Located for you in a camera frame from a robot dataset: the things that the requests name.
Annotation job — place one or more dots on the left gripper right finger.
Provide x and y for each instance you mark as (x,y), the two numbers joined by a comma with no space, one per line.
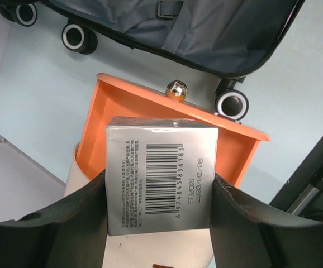
(246,232)

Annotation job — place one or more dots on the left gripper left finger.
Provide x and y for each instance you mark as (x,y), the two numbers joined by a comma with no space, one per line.
(71,232)

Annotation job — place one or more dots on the white square box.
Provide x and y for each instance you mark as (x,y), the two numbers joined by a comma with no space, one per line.
(159,174)

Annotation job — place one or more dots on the beige drum with orange lid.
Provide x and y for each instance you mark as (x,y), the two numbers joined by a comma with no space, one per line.
(114,97)

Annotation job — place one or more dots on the white black space suitcase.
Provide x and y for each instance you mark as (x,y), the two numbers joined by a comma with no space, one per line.
(229,39)

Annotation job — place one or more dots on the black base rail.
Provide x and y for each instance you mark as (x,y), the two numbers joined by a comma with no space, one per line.
(302,194)

